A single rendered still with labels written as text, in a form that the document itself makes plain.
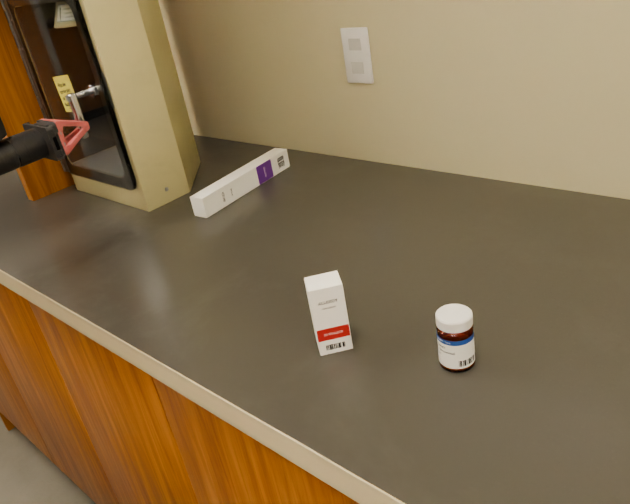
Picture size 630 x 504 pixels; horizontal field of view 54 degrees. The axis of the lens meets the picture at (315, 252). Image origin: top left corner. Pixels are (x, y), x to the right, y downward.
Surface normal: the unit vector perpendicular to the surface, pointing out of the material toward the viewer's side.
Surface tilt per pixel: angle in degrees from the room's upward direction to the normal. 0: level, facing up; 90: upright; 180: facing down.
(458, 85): 90
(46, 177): 90
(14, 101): 90
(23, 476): 0
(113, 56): 90
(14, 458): 0
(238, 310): 0
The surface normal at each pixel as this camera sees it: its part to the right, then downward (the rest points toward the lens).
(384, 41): -0.66, 0.44
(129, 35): 0.72, 0.22
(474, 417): -0.16, -0.87
